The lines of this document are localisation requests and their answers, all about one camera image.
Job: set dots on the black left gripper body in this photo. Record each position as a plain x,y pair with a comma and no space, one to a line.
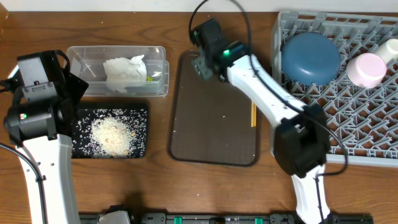
74,90

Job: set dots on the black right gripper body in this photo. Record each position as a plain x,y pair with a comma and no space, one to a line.
201,66

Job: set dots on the wooden chopstick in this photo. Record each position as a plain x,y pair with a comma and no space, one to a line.
254,115
251,112

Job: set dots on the white paper napkin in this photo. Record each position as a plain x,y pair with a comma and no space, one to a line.
123,72

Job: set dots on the dark blue plate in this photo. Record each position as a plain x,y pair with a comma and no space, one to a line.
310,58

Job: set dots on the pink plastic bowl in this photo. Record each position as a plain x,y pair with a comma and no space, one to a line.
366,70

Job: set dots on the cream plastic cup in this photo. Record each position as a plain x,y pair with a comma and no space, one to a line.
388,50

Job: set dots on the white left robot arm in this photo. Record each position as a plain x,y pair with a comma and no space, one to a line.
47,166

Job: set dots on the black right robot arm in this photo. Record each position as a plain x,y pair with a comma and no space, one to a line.
300,140

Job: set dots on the clear plastic waste bin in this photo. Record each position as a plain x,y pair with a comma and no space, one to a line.
87,63

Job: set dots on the grey plastic dishwasher rack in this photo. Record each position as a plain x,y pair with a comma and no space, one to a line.
365,120

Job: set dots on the black tray with rice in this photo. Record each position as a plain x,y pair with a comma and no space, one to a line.
135,116

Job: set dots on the dark brown serving tray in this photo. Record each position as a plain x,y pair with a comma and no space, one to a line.
211,120

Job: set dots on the pile of rice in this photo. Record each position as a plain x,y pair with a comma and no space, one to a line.
112,137

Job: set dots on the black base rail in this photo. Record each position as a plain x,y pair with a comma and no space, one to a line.
122,217

